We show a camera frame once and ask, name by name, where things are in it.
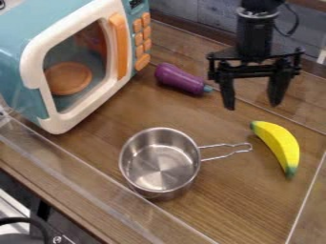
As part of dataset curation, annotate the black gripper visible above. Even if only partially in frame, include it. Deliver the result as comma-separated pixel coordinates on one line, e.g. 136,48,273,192
205,8,304,111

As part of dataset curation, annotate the yellow toy banana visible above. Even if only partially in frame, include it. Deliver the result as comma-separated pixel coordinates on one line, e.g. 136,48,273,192
249,121,300,178

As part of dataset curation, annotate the silver metal pot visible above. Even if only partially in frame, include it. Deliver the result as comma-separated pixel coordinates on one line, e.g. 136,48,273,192
118,127,252,201

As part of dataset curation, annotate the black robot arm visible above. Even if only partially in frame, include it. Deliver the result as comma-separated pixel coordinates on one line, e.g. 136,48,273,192
205,0,304,111

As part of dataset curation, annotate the purple toy eggplant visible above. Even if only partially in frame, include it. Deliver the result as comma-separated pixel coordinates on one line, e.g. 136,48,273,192
153,63,212,95

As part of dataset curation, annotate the orange microwave turntable plate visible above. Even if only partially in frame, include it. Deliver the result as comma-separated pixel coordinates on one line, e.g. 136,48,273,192
44,62,93,95

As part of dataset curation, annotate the blue white toy microwave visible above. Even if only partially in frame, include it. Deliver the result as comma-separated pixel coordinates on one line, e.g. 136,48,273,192
0,0,150,134

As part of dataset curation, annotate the clear acrylic right barrier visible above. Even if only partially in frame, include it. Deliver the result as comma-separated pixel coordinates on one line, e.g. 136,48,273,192
284,153,326,244

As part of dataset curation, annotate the clear acrylic barrier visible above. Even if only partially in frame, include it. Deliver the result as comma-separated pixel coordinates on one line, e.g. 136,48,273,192
0,112,217,244
284,153,326,244

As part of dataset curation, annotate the clear acrylic front barrier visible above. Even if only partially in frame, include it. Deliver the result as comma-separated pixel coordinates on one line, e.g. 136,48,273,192
0,112,217,244

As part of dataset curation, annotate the black cable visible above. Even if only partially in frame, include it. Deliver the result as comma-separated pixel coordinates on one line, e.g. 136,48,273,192
0,216,54,244

